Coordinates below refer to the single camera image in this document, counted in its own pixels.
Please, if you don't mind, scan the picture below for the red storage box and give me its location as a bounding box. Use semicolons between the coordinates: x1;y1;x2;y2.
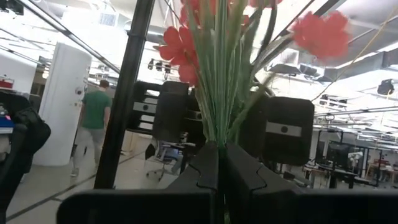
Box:
0;77;15;90

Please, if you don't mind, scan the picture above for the black ceiling device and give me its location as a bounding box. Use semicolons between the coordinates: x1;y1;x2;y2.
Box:
376;78;396;96

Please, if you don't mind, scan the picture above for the yellow ceiling cable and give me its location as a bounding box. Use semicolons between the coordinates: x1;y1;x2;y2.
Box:
310;8;398;103

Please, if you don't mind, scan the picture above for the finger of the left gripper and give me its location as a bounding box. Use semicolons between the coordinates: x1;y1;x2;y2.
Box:
238;93;270;159
151;80;191;144

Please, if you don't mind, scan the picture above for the white round pillar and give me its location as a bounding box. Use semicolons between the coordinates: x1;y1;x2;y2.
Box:
32;42;93;167

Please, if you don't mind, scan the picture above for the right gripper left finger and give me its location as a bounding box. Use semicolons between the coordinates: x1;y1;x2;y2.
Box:
167;141;220;191

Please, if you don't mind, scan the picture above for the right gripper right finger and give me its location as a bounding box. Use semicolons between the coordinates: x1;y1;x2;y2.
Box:
224;141;300;224

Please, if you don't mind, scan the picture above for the person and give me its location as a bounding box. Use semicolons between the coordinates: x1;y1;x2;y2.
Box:
70;79;113;178

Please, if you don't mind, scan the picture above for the black monitor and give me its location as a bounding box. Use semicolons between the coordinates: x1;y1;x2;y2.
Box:
325;141;351;169

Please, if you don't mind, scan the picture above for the orange artificial flower bunch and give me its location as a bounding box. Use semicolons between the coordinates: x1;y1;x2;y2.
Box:
154;0;351;149

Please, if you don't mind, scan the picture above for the blue office chair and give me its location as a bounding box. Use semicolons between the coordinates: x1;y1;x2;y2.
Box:
145;138;191;182

